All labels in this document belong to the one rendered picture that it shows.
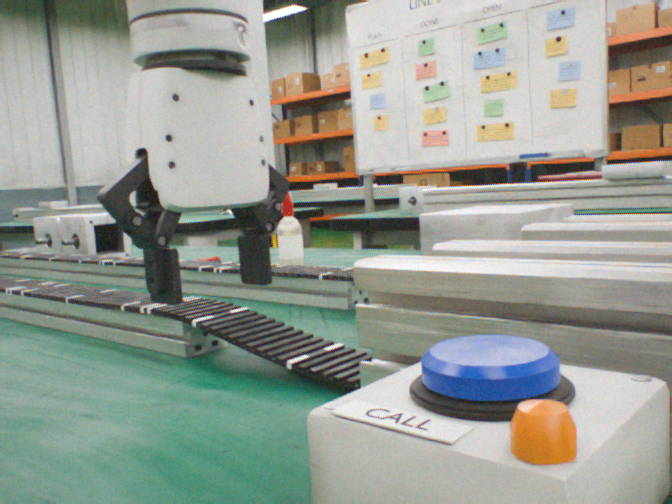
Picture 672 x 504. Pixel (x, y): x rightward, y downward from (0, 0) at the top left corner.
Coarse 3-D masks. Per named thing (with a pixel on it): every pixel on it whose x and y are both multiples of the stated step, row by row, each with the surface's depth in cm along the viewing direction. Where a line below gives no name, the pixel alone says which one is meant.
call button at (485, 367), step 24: (480, 336) 20; (504, 336) 20; (432, 360) 18; (456, 360) 18; (480, 360) 18; (504, 360) 18; (528, 360) 18; (552, 360) 18; (432, 384) 18; (456, 384) 17; (480, 384) 17; (504, 384) 17; (528, 384) 17; (552, 384) 18
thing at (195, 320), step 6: (234, 306) 51; (240, 306) 51; (204, 312) 49; (210, 312) 49; (216, 312) 49; (222, 312) 50; (228, 312) 49; (234, 312) 49; (240, 312) 50; (186, 318) 48; (192, 318) 48; (198, 318) 48; (204, 318) 48; (210, 318) 48; (216, 318) 48; (192, 324) 47; (198, 324) 47
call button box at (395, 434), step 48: (384, 384) 21; (576, 384) 19; (624, 384) 19; (336, 432) 18; (384, 432) 17; (432, 432) 16; (480, 432) 16; (624, 432) 16; (336, 480) 18; (384, 480) 17; (432, 480) 16; (480, 480) 15; (528, 480) 14; (576, 480) 14; (624, 480) 16
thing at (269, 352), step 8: (296, 336) 45; (304, 336) 46; (312, 336) 46; (272, 344) 44; (280, 344) 44; (288, 344) 44; (296, 344) 44; (304, 344) 44; (312, 344) 45; (256, 352) 43; (264, 352) 43; (272, 352) 42; (280, 352) 42; (288, 352) 43
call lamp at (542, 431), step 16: (528, 400) 15; (544, 400) 15; (528, 416) 14; (544, 416) 14; (560, 416) 14; (512, 432) 15; (528, 432) 14; (544, 432) 14; (560, 432) 14; (576, 432) 14; (512, 448) 15; (528, 448) 14; (544, 448) 14; (560, 448) 14; (576, 448) 14; (544, 464) 14
